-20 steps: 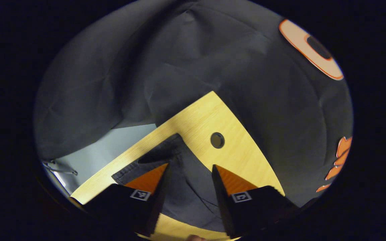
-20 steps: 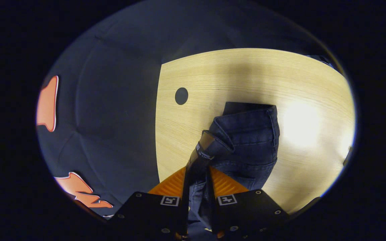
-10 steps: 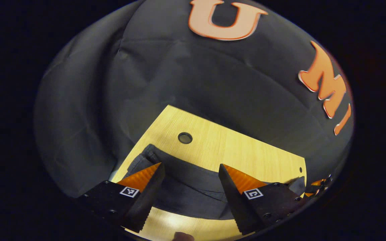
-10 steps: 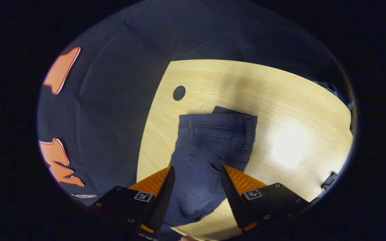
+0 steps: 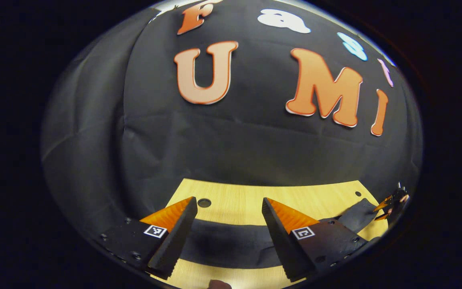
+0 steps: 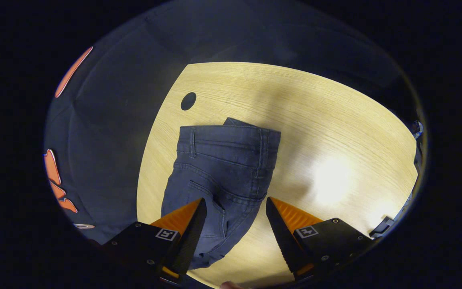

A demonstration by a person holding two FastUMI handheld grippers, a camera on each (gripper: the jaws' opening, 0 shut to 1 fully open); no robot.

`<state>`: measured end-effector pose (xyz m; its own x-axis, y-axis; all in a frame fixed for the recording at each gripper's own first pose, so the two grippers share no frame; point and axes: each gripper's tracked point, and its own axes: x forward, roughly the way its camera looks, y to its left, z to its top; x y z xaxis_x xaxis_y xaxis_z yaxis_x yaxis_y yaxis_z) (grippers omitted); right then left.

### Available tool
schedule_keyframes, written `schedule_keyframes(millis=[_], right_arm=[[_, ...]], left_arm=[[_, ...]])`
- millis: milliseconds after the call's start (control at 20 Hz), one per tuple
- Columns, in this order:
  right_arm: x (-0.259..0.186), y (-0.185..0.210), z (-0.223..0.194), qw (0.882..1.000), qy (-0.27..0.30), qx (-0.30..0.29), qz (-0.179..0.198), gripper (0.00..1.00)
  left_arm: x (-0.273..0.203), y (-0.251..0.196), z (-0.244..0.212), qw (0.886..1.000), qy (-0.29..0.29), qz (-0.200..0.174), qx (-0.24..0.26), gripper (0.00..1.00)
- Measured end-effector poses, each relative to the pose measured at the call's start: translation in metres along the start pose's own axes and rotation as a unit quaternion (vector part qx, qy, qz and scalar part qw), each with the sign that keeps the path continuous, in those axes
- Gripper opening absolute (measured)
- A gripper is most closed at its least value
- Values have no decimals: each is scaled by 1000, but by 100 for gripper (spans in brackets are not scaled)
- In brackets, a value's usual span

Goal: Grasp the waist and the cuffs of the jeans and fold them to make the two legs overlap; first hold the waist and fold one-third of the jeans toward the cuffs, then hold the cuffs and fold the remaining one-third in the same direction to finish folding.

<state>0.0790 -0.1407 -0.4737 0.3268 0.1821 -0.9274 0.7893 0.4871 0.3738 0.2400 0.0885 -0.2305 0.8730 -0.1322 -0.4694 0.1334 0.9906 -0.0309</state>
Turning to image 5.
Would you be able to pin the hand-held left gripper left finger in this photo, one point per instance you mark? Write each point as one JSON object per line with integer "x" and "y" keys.
{"x": 177, "y": 237}

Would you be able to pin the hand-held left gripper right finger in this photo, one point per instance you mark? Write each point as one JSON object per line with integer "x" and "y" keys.
{"x": 283, "y": 241}

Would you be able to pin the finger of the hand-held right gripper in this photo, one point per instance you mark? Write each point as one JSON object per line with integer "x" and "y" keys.
{"x": 383, "y": 202}
{"x": 383, "y": 216}

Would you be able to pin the dark grey jeans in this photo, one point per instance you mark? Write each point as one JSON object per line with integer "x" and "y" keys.
{"x": 231, "y": 245}

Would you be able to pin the black backdrop cloth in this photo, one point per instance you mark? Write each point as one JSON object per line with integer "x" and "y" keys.
{"x": 231, "y": 140}

